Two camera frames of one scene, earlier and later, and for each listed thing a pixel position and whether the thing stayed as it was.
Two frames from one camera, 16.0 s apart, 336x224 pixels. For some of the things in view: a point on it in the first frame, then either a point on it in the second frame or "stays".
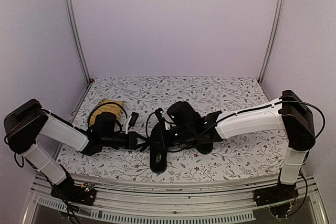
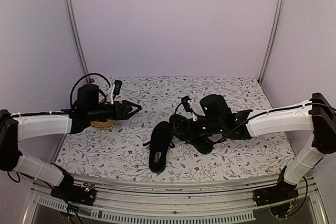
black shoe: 158,151 stays
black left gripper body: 129,144 → 117,115
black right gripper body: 170,141 → 193,133
